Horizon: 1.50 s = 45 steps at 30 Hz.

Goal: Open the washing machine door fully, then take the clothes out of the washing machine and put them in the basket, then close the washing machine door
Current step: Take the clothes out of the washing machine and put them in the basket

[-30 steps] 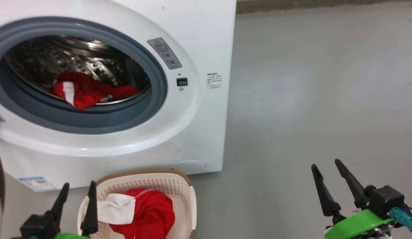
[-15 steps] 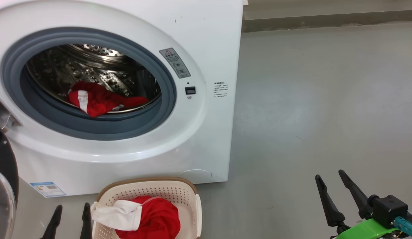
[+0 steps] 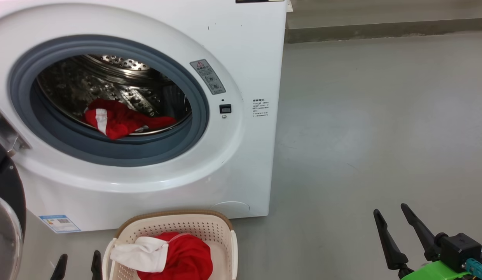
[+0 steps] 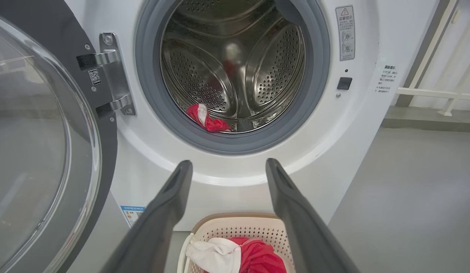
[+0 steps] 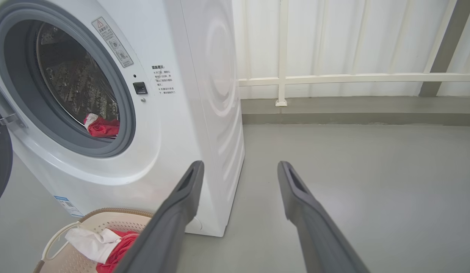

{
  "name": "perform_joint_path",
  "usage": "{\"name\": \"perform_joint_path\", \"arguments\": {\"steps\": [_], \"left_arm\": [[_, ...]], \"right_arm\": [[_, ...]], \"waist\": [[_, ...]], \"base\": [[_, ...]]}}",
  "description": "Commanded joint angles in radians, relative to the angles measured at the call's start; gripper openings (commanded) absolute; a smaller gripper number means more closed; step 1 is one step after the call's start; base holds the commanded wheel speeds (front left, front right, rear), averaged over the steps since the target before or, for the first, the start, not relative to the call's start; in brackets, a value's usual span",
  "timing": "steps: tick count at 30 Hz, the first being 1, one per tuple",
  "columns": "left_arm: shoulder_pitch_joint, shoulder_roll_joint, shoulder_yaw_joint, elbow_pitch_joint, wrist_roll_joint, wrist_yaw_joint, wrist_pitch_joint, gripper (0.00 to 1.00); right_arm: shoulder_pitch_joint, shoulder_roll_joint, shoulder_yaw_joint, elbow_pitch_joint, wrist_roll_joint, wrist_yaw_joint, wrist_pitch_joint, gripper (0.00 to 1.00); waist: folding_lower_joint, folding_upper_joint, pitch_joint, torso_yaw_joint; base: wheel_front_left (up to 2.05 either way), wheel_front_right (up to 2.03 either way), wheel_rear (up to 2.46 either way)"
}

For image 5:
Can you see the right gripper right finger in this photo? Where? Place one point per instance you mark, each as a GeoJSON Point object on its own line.
{"type": "Point", "coordinates": [318, 235]}

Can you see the grey diagonal post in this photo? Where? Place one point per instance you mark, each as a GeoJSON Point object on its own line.
{"type": "Point", "coordinates": [443, 49]}

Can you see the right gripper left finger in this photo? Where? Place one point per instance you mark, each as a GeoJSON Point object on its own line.
{"type": "Point", "coordinates": [170, 227]}

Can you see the cream perforated laundry basket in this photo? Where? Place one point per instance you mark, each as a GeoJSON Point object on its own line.
{"type": "Point", "coordinates": [68, 261]}

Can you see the dark round washer door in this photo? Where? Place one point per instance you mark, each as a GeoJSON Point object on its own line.
{"type": "Point", "coordinates": [0, 163]}

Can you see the white front-load washing machine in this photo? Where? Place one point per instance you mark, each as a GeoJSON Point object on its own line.
{"type": "Point", "coordinates": [174, 132]}

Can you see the white metal railing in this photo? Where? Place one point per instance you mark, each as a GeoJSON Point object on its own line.
{"type": "Point", "coordinates": [333, 78]}

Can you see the blue energy label sticker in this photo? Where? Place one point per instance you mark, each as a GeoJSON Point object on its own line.
{"type": "Point", "coordinates": [68, 206]}

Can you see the red garment with white trim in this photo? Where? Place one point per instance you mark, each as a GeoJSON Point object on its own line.
{"type": "Point", "coordinates": [121, 250]}
{"type": "Point", "coordinates": [104, 129]}

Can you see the grey warning sticker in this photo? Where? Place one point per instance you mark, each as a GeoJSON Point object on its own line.
{"type": "Point", "coordinates": [113, 41]}

